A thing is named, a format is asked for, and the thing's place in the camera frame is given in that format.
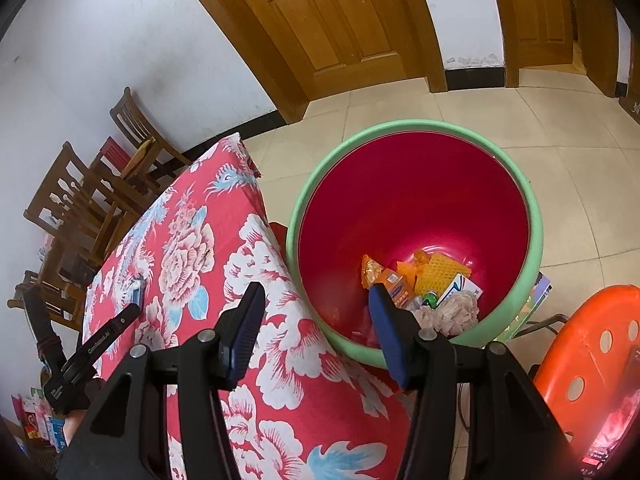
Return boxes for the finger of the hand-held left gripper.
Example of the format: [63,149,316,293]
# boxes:
[74,302,143,367]

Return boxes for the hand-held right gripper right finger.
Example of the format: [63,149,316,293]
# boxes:
[367,283,583,480]

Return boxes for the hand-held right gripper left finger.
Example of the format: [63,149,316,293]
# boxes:
[55,281,267,480]

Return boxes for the small grey-blue packet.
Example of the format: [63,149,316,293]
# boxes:
[124,274,149,307]

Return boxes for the small orange carton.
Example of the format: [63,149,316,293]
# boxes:
[379,267,417,309]

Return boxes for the white tissue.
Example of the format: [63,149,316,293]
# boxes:
[411,290,482,337]

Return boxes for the orange plastic wrapper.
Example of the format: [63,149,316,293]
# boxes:
[396,249,432,282]

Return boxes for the orange snack packet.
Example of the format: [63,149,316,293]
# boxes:
[361,254,385,291]

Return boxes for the yellow foam net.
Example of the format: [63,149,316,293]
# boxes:
[416,252,474,294]

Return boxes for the white medicine box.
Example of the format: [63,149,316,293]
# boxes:
[440,272,484,307]

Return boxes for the red bucket with green rim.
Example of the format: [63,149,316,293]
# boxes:
[285,119,544,371]

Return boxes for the person's left hand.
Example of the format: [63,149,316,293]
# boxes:
[62,407,91,456]

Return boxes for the colourful paper bags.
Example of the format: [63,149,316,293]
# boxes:
[11,386,69,455]

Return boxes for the red floral tablecloth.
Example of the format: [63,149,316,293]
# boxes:
[82,132,416,480]

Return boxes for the low wooden chair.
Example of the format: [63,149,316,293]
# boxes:
[6,269,87,333]

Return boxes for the wooden dining table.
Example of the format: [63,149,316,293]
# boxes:
[37,200,136,306]

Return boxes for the large wooden chair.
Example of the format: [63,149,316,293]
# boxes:
[24,141,128,263]

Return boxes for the colourful book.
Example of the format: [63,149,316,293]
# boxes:
[499,271,554,345]

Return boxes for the wooden chair with yellow cushion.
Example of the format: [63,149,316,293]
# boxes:
[109,86,192,182]

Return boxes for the orange plastic stool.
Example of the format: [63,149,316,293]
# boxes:
[529,284,640,480]

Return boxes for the wooden panel door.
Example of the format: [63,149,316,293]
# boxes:
[169,0,447,125]

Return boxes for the narrow wooden door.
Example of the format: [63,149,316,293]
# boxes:
[486,0,577,89]

